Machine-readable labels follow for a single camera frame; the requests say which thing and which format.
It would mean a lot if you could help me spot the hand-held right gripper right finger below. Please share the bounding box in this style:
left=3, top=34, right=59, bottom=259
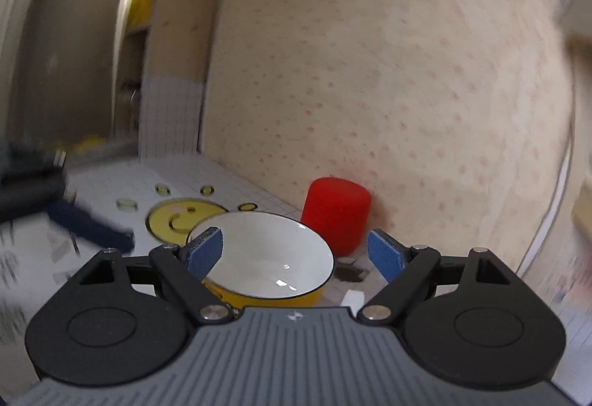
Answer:
left=358, top=229, right=514, bottom=323

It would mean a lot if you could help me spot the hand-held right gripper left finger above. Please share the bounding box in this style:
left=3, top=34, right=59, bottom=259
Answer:
left=76, top=227, right=234, bottom=324

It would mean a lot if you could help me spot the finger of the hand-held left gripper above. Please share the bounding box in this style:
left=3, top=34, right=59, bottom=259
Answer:
left=48, top=198, right=136, bottom=255

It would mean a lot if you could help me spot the yellow bowl white inside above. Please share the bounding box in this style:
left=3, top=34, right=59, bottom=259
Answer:
left=186, top=212, right=335, bottom=309

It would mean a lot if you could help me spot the white sponge block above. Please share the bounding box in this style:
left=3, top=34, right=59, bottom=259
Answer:
left=341, top=290, right=366, bottom=312

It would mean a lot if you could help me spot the red cylindrical speaker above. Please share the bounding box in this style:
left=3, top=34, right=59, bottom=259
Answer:
left=302, top=177, right=372, bottom=258

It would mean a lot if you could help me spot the yellow packet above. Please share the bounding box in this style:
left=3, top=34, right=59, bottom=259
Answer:
left=73, top=135, right=103, bottom=153

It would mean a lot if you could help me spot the floral sheer curtain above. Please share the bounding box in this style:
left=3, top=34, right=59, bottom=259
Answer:
left=0, top=0, right=135, bottom=148

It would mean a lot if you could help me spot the white wall cable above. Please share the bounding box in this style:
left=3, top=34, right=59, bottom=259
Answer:
left=515, top=147, right=574, bottom=277

